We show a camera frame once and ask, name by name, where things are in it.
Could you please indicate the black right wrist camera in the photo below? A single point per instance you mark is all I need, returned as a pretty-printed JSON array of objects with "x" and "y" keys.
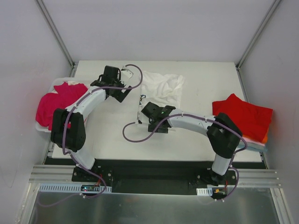
[{"x": 151, "y": 110}]

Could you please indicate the white t-shirt with flower print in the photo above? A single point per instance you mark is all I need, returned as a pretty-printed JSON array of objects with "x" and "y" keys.
[{"x": 161, "y": 90}]

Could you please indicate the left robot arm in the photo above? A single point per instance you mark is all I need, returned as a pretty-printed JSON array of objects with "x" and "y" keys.
[{"x": 68, "y": 125}]

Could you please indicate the white plastic basket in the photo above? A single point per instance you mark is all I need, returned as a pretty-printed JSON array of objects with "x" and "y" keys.
[{"x": 60, "y": 80}]

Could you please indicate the orange t-shirt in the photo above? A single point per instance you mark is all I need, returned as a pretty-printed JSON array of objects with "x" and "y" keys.
[{"x": 265, "y": 139}]

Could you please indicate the left rear frame post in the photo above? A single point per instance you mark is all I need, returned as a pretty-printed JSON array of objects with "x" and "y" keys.
[{"x": 44, "y": 11}]

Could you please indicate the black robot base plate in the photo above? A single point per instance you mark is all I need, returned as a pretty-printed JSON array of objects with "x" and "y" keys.
[{"x": 155, "y": 186}]

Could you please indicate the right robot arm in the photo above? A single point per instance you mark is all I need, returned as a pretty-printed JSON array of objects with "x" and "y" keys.
[{"x": 223, "y": 134}]

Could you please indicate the magenta t-shirt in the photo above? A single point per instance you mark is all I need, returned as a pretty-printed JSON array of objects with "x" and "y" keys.
[{"x": 56, "y": 105}]

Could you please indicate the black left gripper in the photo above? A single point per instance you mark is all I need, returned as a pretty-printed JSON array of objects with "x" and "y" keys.
[{"x": 120, "y": 94}]

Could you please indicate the white slotted cable duct left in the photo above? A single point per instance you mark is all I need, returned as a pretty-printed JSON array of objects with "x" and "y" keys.
[{"x": 74, "y": 188}]

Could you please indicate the blue-grey t-shirt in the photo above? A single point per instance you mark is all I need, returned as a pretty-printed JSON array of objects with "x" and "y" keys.
[{"x": 257, "y": 148}]

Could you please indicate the white slotted cable duct right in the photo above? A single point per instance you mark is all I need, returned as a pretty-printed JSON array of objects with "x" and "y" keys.
[{"x": 204, "y": 191}]

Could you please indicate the white slotted cable duct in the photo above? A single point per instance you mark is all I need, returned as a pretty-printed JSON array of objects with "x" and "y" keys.
[
  {"x": 74, "y": 188},
  {"x": 204, "y": 191}
]

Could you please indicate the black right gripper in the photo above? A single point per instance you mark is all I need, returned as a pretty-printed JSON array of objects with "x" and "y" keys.
[{"x": 158, "y": 128}]

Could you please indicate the grey aluminium frame post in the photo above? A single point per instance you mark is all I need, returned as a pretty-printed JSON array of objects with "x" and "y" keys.
[{"x": 257, "y": 34}]

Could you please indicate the red t-shirt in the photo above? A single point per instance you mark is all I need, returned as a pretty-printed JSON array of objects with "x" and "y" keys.
[{"x": 253, "y": 121}]

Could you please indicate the pink t-shirt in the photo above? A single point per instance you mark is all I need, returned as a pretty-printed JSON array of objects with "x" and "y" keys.
[{"x": 257, "y": 142}]

